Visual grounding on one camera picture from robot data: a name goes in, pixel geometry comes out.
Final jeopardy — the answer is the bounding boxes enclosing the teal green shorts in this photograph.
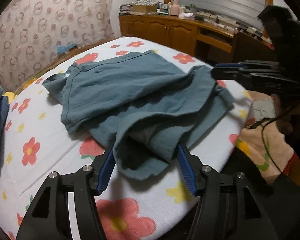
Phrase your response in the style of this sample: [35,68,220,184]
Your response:
[43,50,234,180]

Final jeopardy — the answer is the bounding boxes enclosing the wooden sideboard cabinet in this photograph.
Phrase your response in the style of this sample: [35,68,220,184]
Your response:
[119,15,276,65]

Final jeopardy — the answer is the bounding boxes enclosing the beige floral bed cover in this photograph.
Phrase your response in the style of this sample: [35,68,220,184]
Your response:
[235,91,300,186]

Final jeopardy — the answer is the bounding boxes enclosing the white floral strawberry blanket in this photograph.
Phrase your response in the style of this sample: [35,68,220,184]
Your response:
[0,36,253,240]

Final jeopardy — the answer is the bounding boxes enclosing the pink tissue pack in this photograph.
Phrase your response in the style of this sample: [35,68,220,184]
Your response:
[178,12,195,20]

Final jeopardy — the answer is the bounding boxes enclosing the pink kettle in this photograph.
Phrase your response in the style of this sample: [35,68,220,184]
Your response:
[168,0,180,16]

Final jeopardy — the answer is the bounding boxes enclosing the cardboard box on cabinet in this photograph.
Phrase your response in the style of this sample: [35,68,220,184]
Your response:
[132,4,158,14]

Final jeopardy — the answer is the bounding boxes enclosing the blue item on box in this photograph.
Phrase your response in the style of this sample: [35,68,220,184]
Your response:
[56,42,78,56]

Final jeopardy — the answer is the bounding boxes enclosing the circle patterned sheer curtain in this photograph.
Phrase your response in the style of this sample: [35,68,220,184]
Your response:
[0,0,114,91]

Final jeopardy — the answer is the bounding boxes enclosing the black cable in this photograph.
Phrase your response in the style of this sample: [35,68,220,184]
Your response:
[247,107,300,176]

